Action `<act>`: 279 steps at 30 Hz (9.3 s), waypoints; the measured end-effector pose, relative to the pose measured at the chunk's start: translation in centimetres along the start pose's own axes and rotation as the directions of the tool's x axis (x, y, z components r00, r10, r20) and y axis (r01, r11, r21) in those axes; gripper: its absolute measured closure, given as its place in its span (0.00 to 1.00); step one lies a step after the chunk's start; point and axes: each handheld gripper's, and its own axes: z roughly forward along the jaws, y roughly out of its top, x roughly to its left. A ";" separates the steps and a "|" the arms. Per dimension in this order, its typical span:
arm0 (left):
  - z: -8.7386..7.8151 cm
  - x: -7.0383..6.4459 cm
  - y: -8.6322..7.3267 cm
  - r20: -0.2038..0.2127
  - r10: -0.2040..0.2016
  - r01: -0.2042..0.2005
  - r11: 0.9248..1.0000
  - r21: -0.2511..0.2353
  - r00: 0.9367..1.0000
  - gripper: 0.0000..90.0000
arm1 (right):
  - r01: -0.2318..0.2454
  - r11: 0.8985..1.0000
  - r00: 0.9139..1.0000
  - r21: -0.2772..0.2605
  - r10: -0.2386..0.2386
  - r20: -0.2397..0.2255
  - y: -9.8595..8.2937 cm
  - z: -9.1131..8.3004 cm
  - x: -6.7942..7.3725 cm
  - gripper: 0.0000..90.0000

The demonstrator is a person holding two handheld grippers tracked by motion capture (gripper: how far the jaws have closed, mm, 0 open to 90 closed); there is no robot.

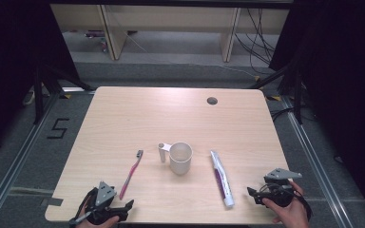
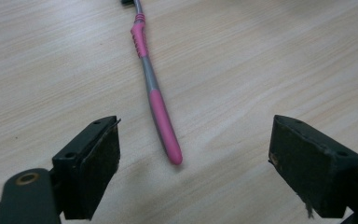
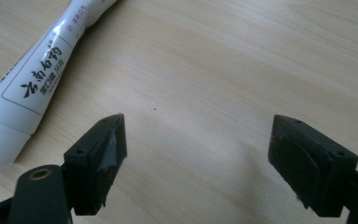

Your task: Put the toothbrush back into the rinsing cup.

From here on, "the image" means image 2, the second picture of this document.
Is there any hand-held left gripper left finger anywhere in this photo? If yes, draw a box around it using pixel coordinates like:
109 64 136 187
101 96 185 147
51 115 121 221

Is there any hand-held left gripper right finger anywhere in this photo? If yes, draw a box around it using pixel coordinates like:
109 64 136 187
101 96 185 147
268 114 358 219

